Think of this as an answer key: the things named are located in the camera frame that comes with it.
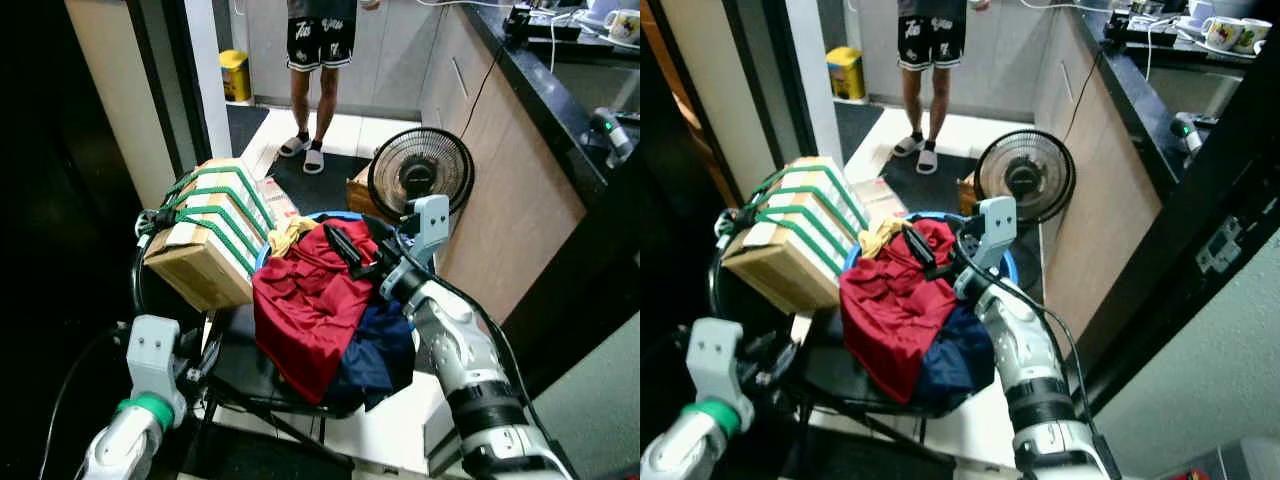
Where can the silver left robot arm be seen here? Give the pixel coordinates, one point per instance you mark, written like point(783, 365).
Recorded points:
point(690, 448)
point(120, 445)

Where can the black kitchen countertop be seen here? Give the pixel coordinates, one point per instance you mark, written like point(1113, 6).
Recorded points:
point(555, 95)
point(1135, 85)

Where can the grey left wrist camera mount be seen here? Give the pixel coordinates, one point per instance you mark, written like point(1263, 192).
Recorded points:
point(717, 358)
point(153, 355)

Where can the wooden kitchen cabinet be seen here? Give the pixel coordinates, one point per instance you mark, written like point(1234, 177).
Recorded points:
point(500, 180)
point(1100, 190)

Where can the yellow canister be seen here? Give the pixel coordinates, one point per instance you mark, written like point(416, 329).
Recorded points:
point(846, 74)
point(235, 77)

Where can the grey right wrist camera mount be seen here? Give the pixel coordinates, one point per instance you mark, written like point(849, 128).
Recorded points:
point(995, 222)
point(430, 222)

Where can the white door frame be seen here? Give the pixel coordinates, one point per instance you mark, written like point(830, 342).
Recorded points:
point(812, 70)
point(207, 70)

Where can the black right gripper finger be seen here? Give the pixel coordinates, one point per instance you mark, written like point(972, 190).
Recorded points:
point(342, 248)
point(923, 252)

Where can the metal door latch plate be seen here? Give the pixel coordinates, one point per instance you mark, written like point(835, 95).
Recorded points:
point(1220, 246)

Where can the white printed mug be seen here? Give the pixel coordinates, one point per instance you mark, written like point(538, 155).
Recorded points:
point(1256, 36)
point(1222, 34)
point(623, 26)

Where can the small black device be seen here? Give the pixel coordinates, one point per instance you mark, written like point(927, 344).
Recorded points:
point(1125, 22)
point(520, 22)

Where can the blue plastic basin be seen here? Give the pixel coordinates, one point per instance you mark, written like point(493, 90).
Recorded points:
point(345, 214)
point(1008, 268)

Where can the person in black shorts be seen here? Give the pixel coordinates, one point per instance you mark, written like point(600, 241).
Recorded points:
point(320, 40)
point(930, 40)

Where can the grey device with green light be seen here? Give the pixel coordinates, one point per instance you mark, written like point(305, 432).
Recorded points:
point(1186, 130)
point(610, 130)

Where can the black round floor fan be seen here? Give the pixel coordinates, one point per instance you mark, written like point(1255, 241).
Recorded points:
point(1025, 175)
point(420, 175)

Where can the dark floor mat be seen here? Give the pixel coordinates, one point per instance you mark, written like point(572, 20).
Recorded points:
point(320, 190)
point(930, 185)

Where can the navy blue garment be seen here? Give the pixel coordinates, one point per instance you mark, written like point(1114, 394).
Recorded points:
point(960, 360)
point(380, 360)

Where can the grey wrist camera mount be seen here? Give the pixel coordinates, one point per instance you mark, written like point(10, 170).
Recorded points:
point(995, 222)
point(153, 355)
point(430, 222)
point(717, 358)

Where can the red garment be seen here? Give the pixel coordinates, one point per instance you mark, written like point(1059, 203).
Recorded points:
point(890, 305)
point(305, 310)

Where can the yellow cloth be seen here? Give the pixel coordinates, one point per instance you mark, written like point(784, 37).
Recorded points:
point(288, 236)
point(880, 238)

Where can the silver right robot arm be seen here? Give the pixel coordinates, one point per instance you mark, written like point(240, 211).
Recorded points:
point(1035, 375)
point(465, 370)

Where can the black metal stool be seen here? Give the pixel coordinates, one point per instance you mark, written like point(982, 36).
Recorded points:
point(830, 372)
point(240, 368)

